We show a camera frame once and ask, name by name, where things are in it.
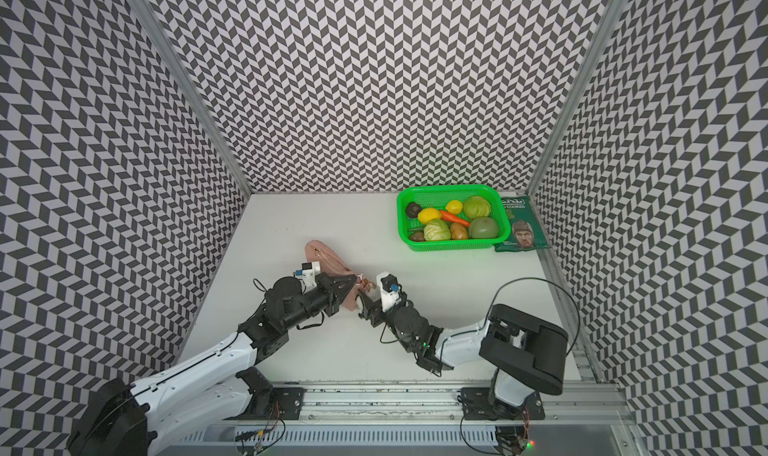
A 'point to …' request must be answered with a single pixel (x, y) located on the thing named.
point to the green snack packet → (526, 232)
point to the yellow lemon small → (454, 207)
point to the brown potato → (458, 231)
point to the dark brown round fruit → (412, 209)
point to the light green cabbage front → (437, 230)
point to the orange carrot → (447, 216)
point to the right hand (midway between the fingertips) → (370, 289)
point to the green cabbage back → (476, 206)
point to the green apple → (483, 228)
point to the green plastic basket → (437, 196)
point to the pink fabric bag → (315, 251)
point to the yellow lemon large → (426, 214)
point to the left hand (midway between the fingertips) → (357, 280)
